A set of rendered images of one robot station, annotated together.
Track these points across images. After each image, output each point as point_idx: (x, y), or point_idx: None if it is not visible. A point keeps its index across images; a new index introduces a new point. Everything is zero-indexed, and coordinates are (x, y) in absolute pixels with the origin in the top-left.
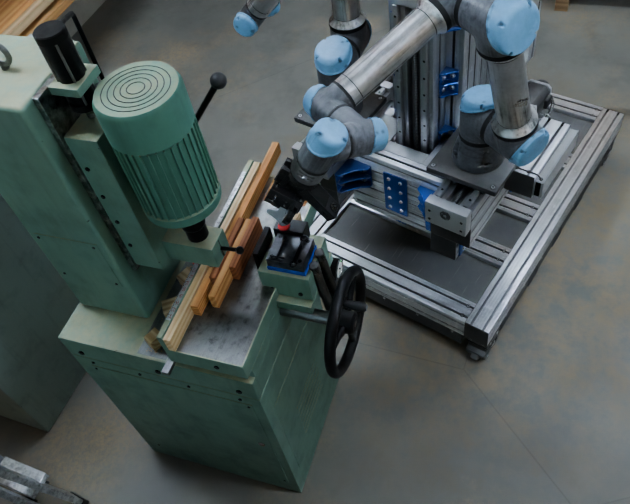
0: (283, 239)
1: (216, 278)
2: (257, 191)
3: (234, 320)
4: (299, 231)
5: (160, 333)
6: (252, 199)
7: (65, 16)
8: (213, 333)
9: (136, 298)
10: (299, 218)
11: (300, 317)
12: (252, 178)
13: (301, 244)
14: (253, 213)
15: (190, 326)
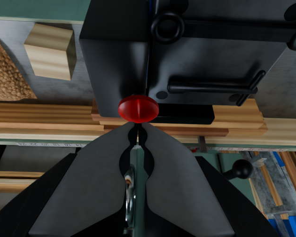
0: (183, 92)
1: (226, 128)
2: (32, 115)
3: (289, 76)
4: (141, 57)
5: None
6: (53, 118)
7: None
8: None
9: (217, 151)
10: (37, 37)
11: None
12: (18, 132)
13: (205, 30)
14: (71, 103)
15: (274, 116)
